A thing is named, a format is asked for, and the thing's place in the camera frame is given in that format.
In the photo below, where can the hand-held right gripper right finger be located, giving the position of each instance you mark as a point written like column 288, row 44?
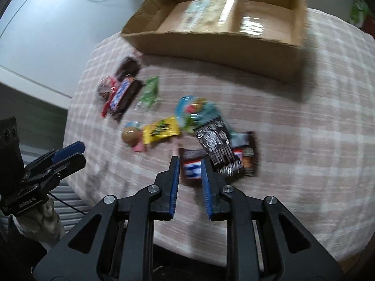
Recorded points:
column 206, row 187

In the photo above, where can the dark brown snack packet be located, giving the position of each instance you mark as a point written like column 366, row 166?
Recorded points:
column 248, row 152

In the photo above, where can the brown chocolate bar packet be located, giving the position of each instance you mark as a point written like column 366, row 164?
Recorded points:
column 190, row 168

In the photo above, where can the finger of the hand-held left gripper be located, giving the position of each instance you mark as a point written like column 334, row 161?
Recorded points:
column 68, row 150
column 70, row 165

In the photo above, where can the blue green candy packet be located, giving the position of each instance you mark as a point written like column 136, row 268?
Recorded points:
column 190, row 111

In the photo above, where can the yellow candy packet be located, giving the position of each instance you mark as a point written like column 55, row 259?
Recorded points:
column 161, row 130

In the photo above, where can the cardboard box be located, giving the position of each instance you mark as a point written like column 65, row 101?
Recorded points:
column 205, row 52

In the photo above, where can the chocolate bar blue white label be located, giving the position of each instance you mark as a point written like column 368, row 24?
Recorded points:
column 121, row 98

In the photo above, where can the black white snack packet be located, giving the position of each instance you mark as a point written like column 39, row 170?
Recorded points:
column 219, row 146

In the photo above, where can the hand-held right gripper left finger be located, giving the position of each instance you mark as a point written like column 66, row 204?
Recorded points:
column 175, row 187

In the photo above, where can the round brown candy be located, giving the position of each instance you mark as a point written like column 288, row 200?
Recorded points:
column 131, row 136

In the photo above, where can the large clear snack bag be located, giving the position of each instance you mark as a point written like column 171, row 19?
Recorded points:
column 211, row 11

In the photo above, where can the green white pack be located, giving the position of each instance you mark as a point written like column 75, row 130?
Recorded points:
column 359, row 10

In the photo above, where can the chocolate pie clear red packet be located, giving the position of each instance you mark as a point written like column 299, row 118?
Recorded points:
column 105, row 91
column 127, row 67

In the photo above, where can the person's left hand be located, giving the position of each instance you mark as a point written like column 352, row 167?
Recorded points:
column 44, row 221

